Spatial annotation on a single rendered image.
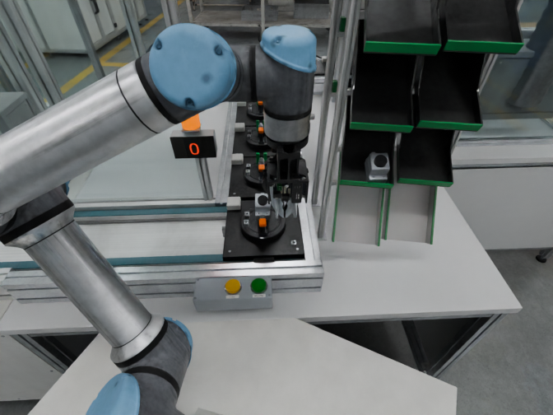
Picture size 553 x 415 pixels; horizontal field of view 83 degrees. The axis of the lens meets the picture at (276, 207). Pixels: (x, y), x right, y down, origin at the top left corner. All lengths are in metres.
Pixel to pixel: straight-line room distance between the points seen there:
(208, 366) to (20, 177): 0.65
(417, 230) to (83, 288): 0.84
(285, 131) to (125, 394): 0.48
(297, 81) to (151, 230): 0.82
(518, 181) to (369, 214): 1.13
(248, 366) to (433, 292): 0.58
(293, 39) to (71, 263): 0.49
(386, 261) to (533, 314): 1.44
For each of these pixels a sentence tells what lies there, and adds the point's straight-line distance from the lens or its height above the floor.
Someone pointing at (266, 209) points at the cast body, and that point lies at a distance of 0.91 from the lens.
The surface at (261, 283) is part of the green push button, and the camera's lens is 0.87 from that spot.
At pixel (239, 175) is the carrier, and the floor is 0.97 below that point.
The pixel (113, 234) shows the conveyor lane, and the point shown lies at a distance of 1.18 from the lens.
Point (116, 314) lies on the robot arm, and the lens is 0.66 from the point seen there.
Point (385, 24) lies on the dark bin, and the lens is 0.73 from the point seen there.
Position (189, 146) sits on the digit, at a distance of 0.94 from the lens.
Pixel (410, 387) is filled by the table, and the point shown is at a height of 0.86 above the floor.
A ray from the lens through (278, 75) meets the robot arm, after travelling 0.46.
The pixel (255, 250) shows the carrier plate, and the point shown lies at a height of 0.97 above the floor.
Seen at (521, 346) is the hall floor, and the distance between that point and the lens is 2.26.
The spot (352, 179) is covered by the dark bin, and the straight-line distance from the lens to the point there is 0.84.
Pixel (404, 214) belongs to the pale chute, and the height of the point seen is 1.05.
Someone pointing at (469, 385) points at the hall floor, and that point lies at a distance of 2.02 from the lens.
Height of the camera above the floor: 1.71
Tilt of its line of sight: 44 degrees down
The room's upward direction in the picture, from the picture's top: straight up
